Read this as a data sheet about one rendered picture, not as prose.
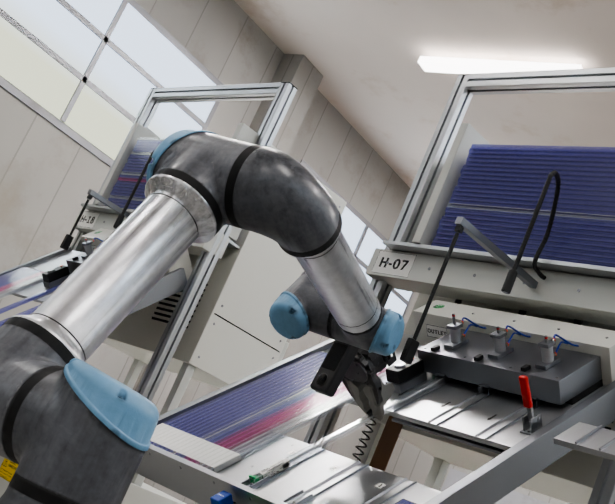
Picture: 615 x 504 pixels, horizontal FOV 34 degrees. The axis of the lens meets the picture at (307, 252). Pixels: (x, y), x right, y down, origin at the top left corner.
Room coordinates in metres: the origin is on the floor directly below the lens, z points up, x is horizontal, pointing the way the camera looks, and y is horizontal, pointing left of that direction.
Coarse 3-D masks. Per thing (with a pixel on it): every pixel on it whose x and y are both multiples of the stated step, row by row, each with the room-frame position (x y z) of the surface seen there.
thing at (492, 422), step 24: (408, 336) 2.25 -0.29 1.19; (456, 384) 1.96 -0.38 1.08; (408, 408) 1.90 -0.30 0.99; (432, 408) 1.88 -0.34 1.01; (456, 408) 1.87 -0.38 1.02; (480, 408) 1.85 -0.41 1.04; (504, 408) 1.83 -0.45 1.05; (552, 408) 1.79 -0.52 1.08; (432, 432) 1.90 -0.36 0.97; (456, 432) 1.79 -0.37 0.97; (480, 432) 1.76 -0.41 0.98; (504, 432) 1.74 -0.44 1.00
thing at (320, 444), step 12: (432, 384) 1.96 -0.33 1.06; (408, 396) 1.92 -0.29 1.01; (384, 408) 1.90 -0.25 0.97; (396, 408) 1.91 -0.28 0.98; (360, 420) 1.87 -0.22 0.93; (372, 420) 1.88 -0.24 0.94; (336, 432) 1.84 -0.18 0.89; (348, 432) 1.85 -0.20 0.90; (312, 444) 1.82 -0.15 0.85; (324, 444) 1.82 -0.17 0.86; (288, 456) 1.79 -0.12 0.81; (300, 456) 1.79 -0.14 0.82; (252, 480) 1.75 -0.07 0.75
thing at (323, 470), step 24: (264, 456) 1.84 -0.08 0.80; (312, 456) 1.80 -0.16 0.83; (336, 456) 1.79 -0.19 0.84; (240, 480) 1.77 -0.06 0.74; (264, 480) 1.75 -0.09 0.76; (288, 480) 1.74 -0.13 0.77; (312, 480) 1.72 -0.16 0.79; (336, 480) 1.71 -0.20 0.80; (360, 480) 1.69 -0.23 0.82; (384, 480) 1.68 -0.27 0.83; (408, 480) 1.66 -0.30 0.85
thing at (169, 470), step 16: (160, 448) 1.90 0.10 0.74; (144, 464) 1.95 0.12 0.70; (160, 464) 1.90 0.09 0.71; (176, 464) 1.85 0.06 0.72; (192, 464) 1.81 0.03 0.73; (160, 480) 1.92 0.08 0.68; (176, 480) 1.87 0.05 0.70; (192, 480) 1.82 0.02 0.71; (208, 480) 1.78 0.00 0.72; (224, 480) 1.74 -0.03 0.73; (192, 496) 1.85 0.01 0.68; (208, 496) 1.80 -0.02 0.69; (240, 496) 1.71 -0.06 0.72; (256, 496) 1.67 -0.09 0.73
